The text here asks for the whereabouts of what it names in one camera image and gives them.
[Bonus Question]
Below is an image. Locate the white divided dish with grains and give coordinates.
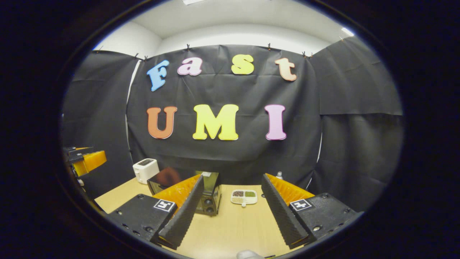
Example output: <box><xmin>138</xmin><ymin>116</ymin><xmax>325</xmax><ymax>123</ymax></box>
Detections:
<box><xmin>230</xmin><ymin>189</ymin><xmax>258</xmax><ymax>208</ymax></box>

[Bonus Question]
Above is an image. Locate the black electric oven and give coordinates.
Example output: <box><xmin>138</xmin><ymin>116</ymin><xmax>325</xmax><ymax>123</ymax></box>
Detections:
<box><xmin>147</xmin><ymin>167</ymin><xmax>222</xmax><ymax>217</ymax></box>

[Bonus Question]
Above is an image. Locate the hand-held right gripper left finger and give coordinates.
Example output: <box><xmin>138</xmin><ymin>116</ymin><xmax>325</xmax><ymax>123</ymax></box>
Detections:
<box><xmin>105</xmin><ymin>174</ymin><xmax>206</xmax><ymax>251</ymax></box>

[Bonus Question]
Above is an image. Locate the white toaster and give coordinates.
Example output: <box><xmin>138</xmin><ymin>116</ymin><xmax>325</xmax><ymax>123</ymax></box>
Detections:
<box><xmin>133</xmin><ymin>158</ymin><xmax>160</xmax><ymax>185</ymax></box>

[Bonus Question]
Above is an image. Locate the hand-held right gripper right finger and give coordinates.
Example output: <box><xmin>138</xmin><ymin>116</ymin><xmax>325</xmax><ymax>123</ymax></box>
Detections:
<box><xmin>261</xmin><ymin>173</ymin><xmax>363</xmax><ymax>250</ymax></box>

